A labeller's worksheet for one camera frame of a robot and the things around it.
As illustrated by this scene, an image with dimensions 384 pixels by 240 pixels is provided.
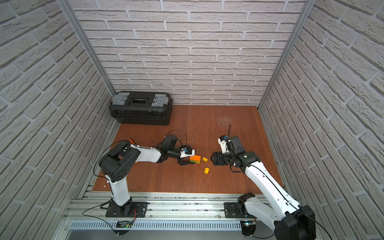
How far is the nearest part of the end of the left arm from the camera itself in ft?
2.48

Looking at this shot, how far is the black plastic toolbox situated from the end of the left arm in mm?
262

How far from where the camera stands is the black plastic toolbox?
38.6 inches
